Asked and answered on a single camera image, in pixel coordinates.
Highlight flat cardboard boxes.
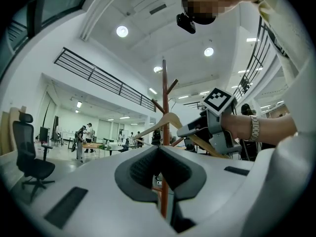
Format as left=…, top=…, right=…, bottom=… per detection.
left=0, top=105, right=27, bottom=156

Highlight ceiling air vent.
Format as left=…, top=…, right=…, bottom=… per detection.
left=149, top=3, right=167, bottom=16

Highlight curved black balcony railing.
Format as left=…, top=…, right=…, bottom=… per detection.
left=233, top=15, right=277, bottom=101

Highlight straight black balcony railing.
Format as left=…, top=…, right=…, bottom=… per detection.
left=53, top=46, right=157, bottom=113

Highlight white knit sweater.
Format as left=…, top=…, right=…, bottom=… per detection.
left=240, top=0, right=316, bottom=237

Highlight wooden clothes hanger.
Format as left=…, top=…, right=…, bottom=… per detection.
left=132, top=97, right=231, bottom=159

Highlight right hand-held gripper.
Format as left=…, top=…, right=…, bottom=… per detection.
left=177, top=87, right=242, bottom=156

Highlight dark window frame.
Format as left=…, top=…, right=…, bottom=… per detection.
left=0, top=0, right=97, bottom=81

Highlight black monitor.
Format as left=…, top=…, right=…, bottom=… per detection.
left=39, top=126, right=49, bottom=143

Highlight rectangular wooden table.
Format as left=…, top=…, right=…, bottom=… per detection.
left=82, top=142, right=106, bottom=159

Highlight red-brown wooden coat rack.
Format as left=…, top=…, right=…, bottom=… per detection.
left=150, top=59, right=185, bottom=220

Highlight round grey pedestal table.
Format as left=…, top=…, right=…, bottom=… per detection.
left=97, top=143, right=124, bottom=157

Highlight black head camera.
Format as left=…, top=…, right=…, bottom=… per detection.
left=176, top=13, right=197, bottom=35

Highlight person's right forearm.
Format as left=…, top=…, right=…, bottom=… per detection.
left=220, top=113, right=298, bottom=143

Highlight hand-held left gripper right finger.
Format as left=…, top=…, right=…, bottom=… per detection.
left=160, top=146, right=256, bottom=237

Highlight silver wristwatch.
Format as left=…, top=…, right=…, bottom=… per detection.
left=248, top=115, right=260, bottom=142

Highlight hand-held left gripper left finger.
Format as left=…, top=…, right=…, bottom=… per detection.
left=27, top=146, right=178, bottom=237

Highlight black office chair with headrest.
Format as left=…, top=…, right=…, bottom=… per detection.
left=12, top=112, right=56, bottom=203

